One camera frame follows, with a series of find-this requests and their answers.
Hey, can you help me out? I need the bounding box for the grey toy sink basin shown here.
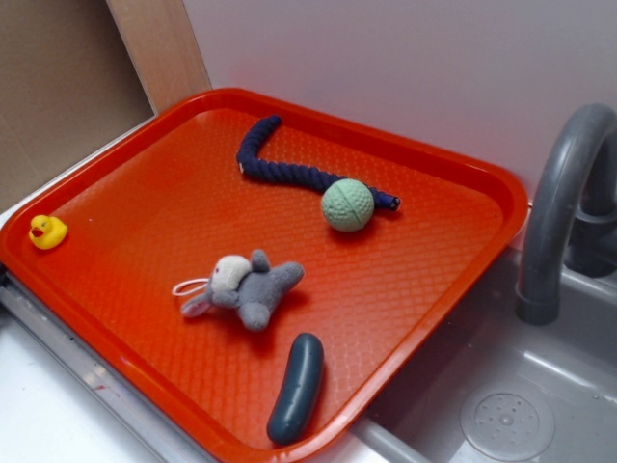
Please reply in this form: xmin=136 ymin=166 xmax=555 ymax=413
xmin=352 ymin=251 xmax=616 ymax=462

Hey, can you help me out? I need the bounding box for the dark teal toy pickle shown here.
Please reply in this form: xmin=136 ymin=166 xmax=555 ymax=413
xmin=266 ymin=333 xmax=325 ymax=446

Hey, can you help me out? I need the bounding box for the grey toy faucet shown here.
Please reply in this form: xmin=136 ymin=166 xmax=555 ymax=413
xmin=516 ymin=103 xmax=616 ymax=325

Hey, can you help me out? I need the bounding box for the red plastic tray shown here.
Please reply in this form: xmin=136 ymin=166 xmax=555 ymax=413
xmin=1 ymin=90 xmax=527 ymax=462

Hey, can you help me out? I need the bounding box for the yellow rubber duck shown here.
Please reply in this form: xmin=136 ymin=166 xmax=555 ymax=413
xmin=29 ymin=215 xmax=68 ymax=250

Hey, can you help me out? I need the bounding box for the wooden board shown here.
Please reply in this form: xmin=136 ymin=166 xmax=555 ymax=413
xmin=107 ymin=0 xmax=211 ymax=114

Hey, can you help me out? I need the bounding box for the grey plush mouse toy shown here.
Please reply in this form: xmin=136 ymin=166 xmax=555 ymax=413
xmin=180 ymin=250 xmax=305 ymax=332

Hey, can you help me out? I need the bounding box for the navy braided rope toy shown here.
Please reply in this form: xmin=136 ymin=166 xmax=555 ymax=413
xmin=235 ymin=114 xmax=402 ymax=212

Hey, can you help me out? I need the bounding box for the green dimpled ball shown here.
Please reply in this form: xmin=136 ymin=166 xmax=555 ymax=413
xmin=321 ymin=178 xmax=375 ymax=232

